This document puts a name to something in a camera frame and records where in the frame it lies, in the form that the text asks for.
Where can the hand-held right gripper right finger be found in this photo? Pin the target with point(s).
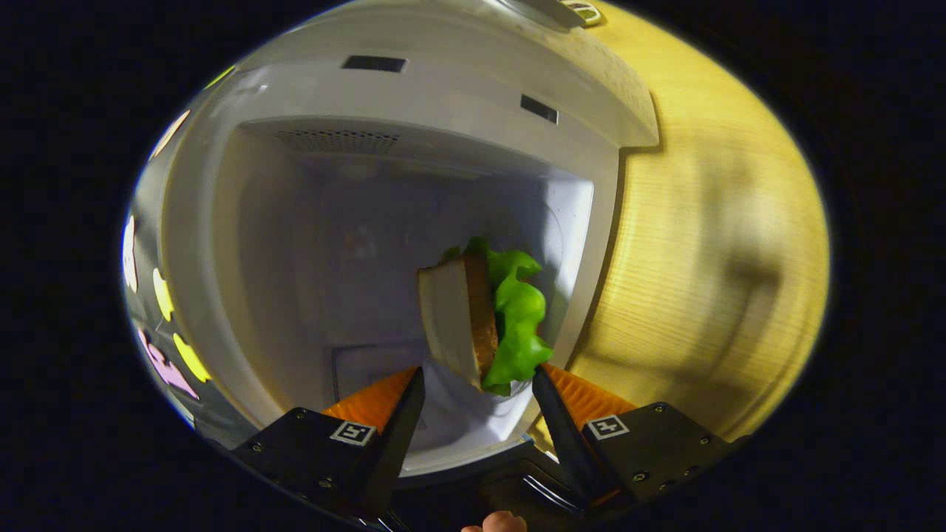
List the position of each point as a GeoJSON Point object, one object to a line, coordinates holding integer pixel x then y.
{"type": "Point", "coordinates": [562, 436]}

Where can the white microwave oven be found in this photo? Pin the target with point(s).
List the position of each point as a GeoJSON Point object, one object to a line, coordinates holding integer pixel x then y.
{"type": "Point", "coordinates": [332, 244]}

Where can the sandwich with green lettuce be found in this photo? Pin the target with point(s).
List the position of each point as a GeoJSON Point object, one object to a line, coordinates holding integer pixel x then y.
{"type": "Point", "coordinates": [458, 318]}

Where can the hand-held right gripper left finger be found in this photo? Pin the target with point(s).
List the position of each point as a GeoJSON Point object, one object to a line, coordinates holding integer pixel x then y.
{"type": "Point", "coordinates": [399, 436]}

